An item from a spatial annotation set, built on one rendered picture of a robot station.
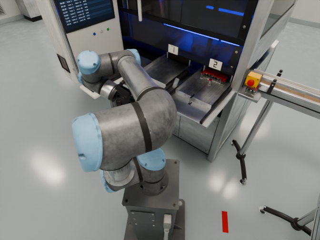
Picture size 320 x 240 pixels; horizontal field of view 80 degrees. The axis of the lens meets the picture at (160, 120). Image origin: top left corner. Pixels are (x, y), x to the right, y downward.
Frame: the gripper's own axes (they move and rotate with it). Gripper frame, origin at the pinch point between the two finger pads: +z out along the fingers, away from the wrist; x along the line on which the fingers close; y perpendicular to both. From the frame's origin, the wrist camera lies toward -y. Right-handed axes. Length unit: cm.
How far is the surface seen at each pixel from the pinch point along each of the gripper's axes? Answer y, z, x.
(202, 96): -2, 18, 52
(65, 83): -136, -147, 154
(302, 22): 89, 169, 503
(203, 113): -4.6, 21.8, 38.3
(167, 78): -9, -9, 66
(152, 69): -12, -23, 73
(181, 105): -9.0, 8.4, 41.3
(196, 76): 0, 9, 74
